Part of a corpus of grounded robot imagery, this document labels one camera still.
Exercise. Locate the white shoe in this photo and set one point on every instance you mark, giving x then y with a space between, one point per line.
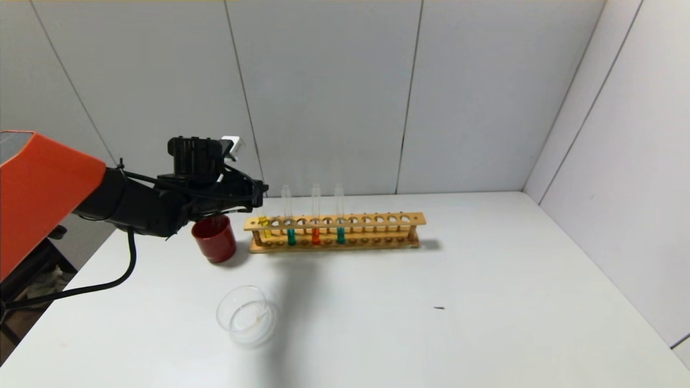
48 277

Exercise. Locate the test tube with yellow pigment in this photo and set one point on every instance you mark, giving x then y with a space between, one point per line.
263 222

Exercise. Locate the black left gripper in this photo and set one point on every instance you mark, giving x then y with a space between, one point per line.
258 195

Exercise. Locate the dark red cup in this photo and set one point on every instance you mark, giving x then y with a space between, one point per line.
215 245

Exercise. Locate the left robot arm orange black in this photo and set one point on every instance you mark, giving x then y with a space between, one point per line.
48 188

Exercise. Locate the test tube with blue pigment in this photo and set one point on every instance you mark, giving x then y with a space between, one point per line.
340 235
291 237

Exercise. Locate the clear glass petri dish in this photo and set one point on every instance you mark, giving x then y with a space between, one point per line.
248 323

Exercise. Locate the wooden test tube rack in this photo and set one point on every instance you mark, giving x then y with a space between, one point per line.
356 220

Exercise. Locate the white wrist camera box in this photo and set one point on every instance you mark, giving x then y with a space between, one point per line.
232 146

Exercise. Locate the test tube with orange pigment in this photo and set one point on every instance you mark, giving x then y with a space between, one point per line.
316 236

